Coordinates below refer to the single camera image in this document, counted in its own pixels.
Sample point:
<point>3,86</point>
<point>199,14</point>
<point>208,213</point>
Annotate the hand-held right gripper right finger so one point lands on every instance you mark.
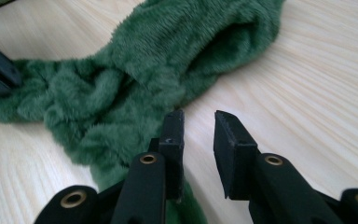
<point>234,155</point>

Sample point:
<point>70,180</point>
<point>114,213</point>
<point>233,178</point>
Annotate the green plush dinosaur costume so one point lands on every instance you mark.
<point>136,46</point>

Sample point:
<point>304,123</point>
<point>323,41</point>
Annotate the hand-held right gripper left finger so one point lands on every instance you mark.
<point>172,149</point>

